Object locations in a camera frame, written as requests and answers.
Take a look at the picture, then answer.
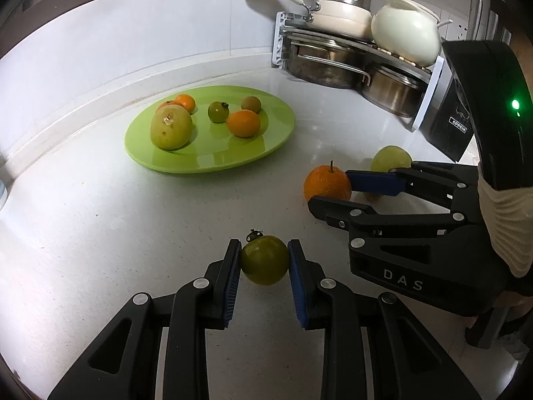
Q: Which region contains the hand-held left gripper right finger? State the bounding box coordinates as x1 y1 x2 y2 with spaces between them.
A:
287 238 484 400

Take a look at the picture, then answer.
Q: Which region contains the small green tomato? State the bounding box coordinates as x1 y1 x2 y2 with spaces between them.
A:
207 101 230 124
242 229 290 286

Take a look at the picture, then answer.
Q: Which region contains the black knife block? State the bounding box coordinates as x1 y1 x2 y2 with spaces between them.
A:
420 56 475 163

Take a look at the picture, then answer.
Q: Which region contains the white and steel pot rack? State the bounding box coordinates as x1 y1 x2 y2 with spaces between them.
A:
272 10 445 131

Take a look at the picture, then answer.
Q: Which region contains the green plate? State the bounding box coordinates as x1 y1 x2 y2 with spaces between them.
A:
124 85 296 174

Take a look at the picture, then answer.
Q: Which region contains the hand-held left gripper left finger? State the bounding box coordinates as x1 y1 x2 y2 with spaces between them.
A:
47 238 243 400

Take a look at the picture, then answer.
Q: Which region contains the wide steel pot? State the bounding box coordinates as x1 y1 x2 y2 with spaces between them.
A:
287 37 371 89

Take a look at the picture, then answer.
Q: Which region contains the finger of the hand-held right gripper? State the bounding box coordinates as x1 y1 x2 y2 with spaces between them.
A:
345 160 479 213
307 195 477 240

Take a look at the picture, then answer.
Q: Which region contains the small orange tangerine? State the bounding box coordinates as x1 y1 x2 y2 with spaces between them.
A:
175 94 196 115

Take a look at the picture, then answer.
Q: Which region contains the cream ceramic pot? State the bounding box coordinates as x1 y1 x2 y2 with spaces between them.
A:
370 0 454 67

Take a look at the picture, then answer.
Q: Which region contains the small green apple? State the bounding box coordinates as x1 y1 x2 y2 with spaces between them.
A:
370 145 413 173

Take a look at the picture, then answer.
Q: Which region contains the person's right hand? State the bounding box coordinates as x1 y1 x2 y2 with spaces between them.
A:
478 166 533 279

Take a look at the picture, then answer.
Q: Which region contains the stemmed orange tangerine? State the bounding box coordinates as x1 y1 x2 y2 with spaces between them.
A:
303 160 352 204

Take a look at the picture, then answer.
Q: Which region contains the large blemished yellow-green apple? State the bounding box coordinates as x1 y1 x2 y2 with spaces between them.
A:
150 105 194 151

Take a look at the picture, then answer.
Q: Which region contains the white wall socket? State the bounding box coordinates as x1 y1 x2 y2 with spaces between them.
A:
441 8 469 38

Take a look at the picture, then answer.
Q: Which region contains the deep steel pot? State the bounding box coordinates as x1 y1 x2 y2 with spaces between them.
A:
361 62 429 118

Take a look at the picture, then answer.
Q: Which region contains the large orange tangerine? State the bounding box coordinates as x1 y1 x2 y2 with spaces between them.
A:
227 109 262 138

